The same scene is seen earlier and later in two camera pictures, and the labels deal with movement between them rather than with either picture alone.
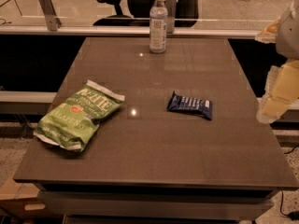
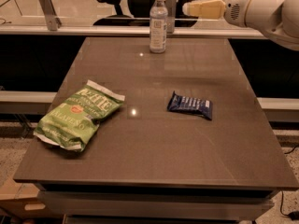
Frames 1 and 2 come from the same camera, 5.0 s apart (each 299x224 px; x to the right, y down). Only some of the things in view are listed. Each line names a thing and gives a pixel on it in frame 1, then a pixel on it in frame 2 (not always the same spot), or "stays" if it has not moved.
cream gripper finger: [281, 91] to [213, 8]
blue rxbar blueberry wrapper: [183, 104] stays
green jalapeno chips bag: [70, 122] stays
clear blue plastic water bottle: [158, 24] stays
